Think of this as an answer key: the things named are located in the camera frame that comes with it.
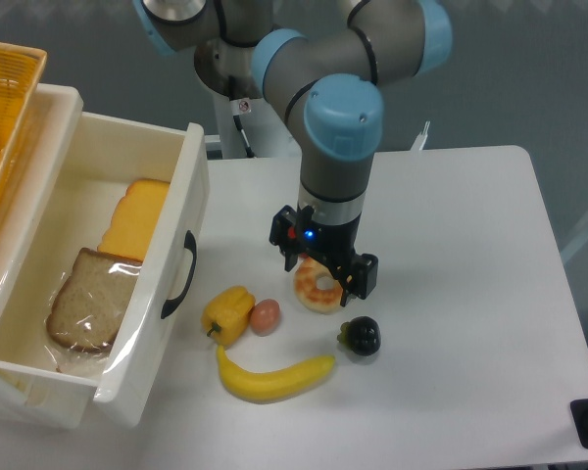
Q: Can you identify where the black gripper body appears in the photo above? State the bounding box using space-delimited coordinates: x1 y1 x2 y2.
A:
269 206 378 300

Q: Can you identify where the brown egg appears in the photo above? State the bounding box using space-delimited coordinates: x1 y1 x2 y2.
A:
250 299 281 336

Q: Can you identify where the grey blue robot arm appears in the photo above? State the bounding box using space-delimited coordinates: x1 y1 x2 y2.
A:
134 1 453 302

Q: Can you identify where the glazed bagel donut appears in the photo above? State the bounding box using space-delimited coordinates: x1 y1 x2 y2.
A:
293 258 343 314

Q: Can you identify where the dark purple mangosteen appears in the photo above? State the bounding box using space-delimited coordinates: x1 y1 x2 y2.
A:
337 316 381 356

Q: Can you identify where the yellow bell pepper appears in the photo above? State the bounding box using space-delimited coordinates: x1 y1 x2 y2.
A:
201 286 256 348

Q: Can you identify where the yellow banana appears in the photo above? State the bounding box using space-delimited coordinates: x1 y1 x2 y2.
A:
216 346 336 403

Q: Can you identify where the orange cake slice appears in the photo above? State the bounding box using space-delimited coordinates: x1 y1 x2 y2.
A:
97 179 170 261

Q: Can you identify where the white plastic drawer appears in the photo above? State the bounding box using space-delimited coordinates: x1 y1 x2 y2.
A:
0 82 211 431

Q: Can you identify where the brown bread slice wrapped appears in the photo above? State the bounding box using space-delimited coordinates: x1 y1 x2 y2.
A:
45 248 142 353

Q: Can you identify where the yellow woven basket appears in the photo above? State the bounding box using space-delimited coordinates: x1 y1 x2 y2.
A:
0 42 47 206

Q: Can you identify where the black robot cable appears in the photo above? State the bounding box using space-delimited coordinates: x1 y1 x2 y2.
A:
226 72 256 159

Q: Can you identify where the black drawer handle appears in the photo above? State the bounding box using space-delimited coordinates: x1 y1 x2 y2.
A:
161 230 197 319

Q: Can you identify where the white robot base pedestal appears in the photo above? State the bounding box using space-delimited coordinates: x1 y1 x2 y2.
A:
212 93 301 159

